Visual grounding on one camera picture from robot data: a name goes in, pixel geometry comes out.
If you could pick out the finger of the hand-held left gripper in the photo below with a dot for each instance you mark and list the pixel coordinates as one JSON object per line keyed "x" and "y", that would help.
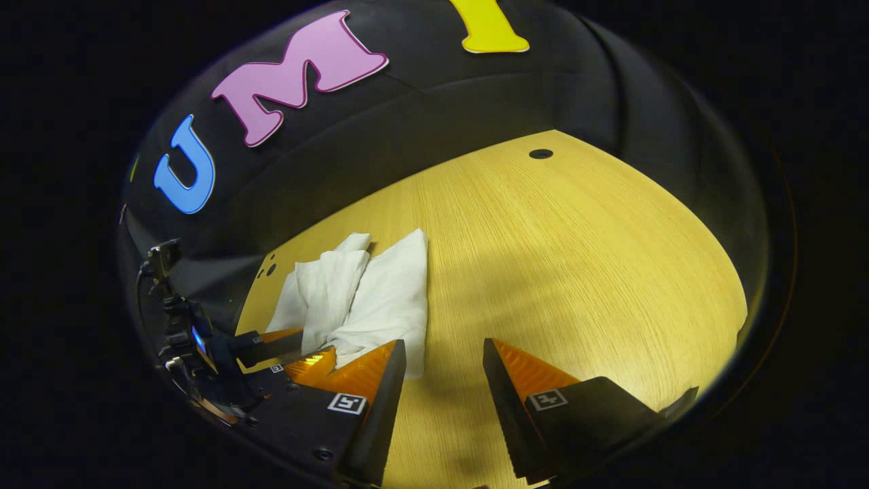
{"x": 312, "y": 367}
{"x": 265, "y": 346}

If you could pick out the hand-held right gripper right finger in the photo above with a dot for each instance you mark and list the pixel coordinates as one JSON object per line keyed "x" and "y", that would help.
{"x": 509, "y": 414}

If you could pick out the black backdrop cloth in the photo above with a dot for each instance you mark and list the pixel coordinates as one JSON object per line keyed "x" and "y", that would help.
{"x": 407, "y": 122}

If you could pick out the white jeans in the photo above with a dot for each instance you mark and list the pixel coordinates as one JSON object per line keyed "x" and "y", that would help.
{"x": 387, "y": 299}

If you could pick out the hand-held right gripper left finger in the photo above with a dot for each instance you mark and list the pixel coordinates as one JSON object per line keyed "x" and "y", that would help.
{"x": 383, "y": 414}

